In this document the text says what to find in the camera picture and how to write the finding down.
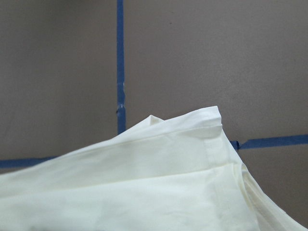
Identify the cream long sleeve cat shirt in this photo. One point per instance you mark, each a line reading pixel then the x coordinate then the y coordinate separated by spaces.
pixel 180 174

